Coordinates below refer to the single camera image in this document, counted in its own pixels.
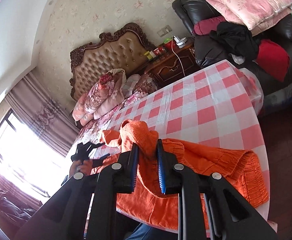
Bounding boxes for orange pants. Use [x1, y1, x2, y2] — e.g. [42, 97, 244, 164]
[102, 119, 269, 230]

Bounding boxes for person's left hand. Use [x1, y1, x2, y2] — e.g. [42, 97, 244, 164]
[69, 159, 93, 178]

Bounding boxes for floral pink bed sheet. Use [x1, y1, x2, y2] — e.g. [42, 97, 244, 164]
[68, 91, 149, 154]

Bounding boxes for person's blue jeans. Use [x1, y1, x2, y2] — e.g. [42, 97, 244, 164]
[126, 223, 178, 240]

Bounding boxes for floral pink folded quilt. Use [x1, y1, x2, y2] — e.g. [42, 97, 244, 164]
[72, 68, 126, 126]

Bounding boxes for purple patterned curtain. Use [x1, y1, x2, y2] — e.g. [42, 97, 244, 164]
[5, 73, 79, 157]

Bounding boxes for pink checkered plastic tablecloth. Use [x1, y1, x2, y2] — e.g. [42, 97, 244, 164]
[84, 59, 271, 233]

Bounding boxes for dark red floral bed pillow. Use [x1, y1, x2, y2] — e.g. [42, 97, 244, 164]
[122, 74, 158, 99]

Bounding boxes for tufted brown leather headboard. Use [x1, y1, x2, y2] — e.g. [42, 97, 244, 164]
[69, 22, 156, 101]

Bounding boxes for dark wooden nightstand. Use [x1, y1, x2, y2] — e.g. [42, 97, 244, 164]
[144, 39, 200, 87]

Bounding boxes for white device on nightstand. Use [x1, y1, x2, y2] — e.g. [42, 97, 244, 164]
[173, 35, 187, 48]

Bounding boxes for black clothes pile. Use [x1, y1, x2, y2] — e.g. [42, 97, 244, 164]
[209, 22, 260, 61]

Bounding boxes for maroon cushion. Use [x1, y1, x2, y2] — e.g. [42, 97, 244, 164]
[193, 16, 226, 36]

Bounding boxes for red cushion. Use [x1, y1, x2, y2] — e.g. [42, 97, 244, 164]
[255, 39, 290, 82]

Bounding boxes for black leather armchair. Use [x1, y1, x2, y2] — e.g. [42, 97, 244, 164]
[172, 0, 292, 114]

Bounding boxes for pink floral lower pillow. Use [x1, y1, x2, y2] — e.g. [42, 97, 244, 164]
[206, 0, 292, 36]

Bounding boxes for white wall socket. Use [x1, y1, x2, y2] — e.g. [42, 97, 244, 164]
[157, 25, 172, 37]

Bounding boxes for white charging cable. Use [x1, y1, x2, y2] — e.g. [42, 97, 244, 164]
[170, 31, 187, 79]

